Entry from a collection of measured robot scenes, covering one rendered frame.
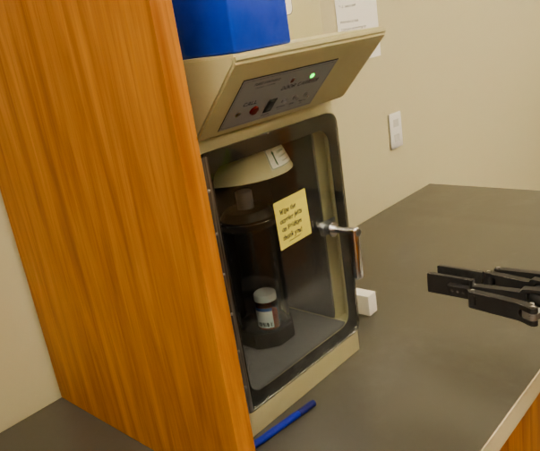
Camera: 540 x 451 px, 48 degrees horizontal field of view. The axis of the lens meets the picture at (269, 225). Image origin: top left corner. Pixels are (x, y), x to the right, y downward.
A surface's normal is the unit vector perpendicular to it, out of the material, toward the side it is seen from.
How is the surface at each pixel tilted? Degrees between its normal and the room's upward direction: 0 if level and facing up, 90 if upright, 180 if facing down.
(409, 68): 90
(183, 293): 90
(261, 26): 90
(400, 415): 0
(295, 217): 90
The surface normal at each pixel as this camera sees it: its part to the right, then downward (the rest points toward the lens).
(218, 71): -0.66, 0.32
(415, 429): -0.15, -0.94
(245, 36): 0.74, 0.11
